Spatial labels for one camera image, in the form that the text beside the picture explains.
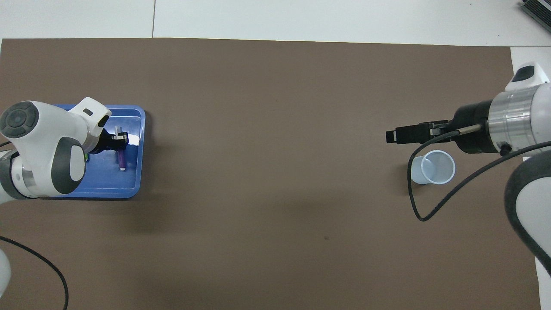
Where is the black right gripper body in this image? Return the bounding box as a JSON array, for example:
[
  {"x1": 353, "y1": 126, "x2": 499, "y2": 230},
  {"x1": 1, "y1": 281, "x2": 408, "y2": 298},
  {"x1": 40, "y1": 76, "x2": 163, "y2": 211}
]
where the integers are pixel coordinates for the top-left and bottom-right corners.
[{"x1": 449, "y1": 100, "x2": 493, "y2": 154}]

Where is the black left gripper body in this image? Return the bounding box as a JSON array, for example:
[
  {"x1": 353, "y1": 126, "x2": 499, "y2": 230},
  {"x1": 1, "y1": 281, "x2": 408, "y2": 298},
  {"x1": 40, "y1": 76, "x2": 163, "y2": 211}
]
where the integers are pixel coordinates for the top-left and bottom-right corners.
[{"x1": 87, "y1": 131, "x2": 116, "y2": 155}]

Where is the purple marker pen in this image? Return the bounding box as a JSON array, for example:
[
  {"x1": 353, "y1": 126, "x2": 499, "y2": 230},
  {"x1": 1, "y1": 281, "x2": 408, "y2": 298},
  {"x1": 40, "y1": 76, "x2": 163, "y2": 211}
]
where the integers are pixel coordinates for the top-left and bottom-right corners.
[{"x1": 115, "y1": 126, "x2": 128, "y2": 172}]

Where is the blue plastic tray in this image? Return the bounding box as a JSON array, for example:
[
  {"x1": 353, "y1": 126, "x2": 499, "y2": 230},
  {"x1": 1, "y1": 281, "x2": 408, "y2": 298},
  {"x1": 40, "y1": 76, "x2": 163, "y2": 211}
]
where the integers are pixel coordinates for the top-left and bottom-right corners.
[{"x1": 41, "y1": 105, "x2": 146, "y2": 199}]

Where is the translucent plastic cup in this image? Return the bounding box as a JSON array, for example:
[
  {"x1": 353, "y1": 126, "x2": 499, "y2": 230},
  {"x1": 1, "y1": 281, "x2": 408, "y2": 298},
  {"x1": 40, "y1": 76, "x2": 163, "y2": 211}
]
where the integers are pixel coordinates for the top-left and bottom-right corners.
[{"x1": 410, "y1": 150, "x2": 456, "y2": 186}]

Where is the brown table mat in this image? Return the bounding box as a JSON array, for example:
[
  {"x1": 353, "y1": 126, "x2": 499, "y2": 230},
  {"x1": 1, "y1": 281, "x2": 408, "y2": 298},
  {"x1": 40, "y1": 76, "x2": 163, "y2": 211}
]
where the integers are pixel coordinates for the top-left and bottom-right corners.
[{"x1": 0, "y1": 38, "x2": 542, "y2": 310}]

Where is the grey ribbed device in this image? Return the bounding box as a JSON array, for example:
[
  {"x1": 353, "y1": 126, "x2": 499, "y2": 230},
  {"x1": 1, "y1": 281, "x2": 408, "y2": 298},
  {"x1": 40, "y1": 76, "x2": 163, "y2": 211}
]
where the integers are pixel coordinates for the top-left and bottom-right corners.
[{"x1": 518, "y1": 0, "x2": 551, "y2": 27}]

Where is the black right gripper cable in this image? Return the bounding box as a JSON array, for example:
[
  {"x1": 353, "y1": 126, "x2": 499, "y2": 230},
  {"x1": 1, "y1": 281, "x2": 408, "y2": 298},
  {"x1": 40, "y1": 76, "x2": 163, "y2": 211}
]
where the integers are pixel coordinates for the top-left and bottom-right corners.
[{"x1": 407, "y1": 126, "x2": 551, "y2": 222}]

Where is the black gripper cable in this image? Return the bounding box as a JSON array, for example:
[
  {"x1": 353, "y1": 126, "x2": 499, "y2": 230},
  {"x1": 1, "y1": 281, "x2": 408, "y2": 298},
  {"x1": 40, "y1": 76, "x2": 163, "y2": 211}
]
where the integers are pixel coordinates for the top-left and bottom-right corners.
[
  {"x1": 0, "y1": 236, "x2": 69, "y2": 310},
  {"x1": 407, "y1": 126, "x2": 551, "y2": 222}
]

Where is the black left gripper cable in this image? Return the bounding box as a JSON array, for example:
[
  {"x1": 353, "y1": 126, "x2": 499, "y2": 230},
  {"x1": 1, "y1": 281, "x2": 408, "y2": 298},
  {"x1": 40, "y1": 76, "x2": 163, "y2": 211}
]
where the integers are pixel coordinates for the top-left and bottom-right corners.
[{"x1": 0, "y1": 236, "x2": 69, "y2": 310}]

